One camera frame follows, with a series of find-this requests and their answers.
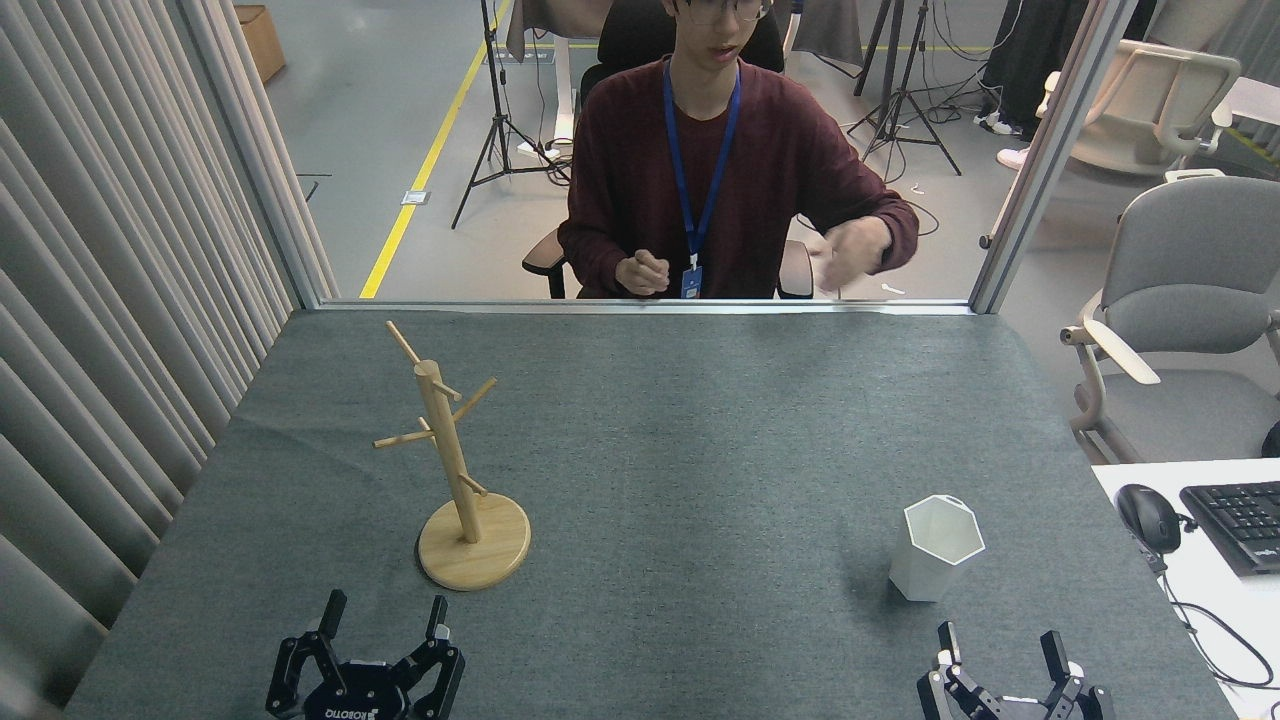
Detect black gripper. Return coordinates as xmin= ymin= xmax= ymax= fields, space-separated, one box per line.
xmin=266 ymin=589 xmax=466 ymax=720
xmin=918 ymin=621 xmax=1113 ymax=720

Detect white hexagonal cup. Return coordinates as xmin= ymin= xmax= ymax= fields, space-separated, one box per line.
xmin=889 ymin=495 xmax=987 ymax=603

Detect wooden cup storage rack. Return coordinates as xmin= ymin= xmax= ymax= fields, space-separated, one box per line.
xmin=373 ymin=320 xmax=532 ymax=592

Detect person's left hand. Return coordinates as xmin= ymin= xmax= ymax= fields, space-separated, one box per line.
xmin=815 ymin=217 xmax=893 ymax=294

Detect person's right hand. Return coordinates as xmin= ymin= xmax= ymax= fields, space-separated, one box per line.
xmin=615 ymin=250 xmax=671 ymax=298

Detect white desk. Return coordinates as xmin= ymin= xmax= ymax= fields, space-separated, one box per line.
xmin=1090 ymin=458 xmax=1280 ymax=720

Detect black computer mouse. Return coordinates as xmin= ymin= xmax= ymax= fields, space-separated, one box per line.
xmin=1115 ymin=484 xmax=1184 ymax=555

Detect black keyboard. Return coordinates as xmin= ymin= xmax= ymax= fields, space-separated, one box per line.
xmin=1180 ymin=481 xmax=1280 ymax=578

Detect grey felt table cloth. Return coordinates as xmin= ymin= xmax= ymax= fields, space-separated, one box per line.
xmin=65 ymin=308 xmax=1241 ymax=720

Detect beige pleated curtain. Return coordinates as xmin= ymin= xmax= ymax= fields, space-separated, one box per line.
xmin=0 ymin=0 xmax=336 ymax=720

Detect grey swivel chair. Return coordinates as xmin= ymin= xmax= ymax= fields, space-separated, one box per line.
xmin=1060 ymin=170 xmax=1280 ymax=466

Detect black tripod stand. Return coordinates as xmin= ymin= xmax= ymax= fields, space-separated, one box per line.
xmin=845 ymin=0 xmax=963 ymax=191
xmin=452 ymin=0 xmax=571 ymax=229

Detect person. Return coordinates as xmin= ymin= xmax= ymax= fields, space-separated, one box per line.
xmin=557 ymin=0 xmax=920 ymax=301

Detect white-legged background desk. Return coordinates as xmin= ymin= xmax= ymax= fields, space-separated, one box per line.
xmin=505 ymin=0 xmax=616 ymax=156

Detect beige armchair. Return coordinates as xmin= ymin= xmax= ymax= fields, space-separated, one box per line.
xmin=1035 ymin=40 xmax=1243 ymax=179

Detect cardboard box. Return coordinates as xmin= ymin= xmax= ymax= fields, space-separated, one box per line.
xmin=235 ymin=5 xmax=287 ymax=84

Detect black office chair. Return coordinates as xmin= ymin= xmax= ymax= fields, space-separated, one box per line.
xmin=522 ymin=0 xmax=816 ymax=301

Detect person's glasses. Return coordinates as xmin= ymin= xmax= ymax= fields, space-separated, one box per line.
xmin=685 ymin=0 xmax=772 ymax=27

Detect black mouse cable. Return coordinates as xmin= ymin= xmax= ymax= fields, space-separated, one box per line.
xmin=1135 ymin=530 xmax=1280 ymax=691

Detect silver frame rail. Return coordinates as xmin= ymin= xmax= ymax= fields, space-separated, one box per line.
xmin=318 ymin=298 xmax=976 ymax=317

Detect blue lanyard with badge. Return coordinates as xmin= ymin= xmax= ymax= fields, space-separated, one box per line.
xmin=662 ymin=55 xmax=743 ymax=301

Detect silver frame post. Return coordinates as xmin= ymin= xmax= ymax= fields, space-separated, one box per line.
xmin=970 ymin=0 xmax=1141 ymax=315

